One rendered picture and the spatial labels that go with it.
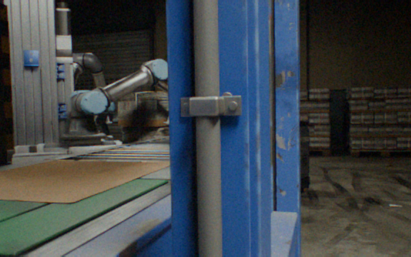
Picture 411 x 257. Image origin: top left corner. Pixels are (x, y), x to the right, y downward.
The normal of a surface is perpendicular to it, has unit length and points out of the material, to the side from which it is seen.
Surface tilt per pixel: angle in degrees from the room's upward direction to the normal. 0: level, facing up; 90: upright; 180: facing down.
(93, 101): 93
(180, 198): 90
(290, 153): 90
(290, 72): 90
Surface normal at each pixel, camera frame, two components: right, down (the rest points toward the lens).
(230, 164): -0.28, 0.06
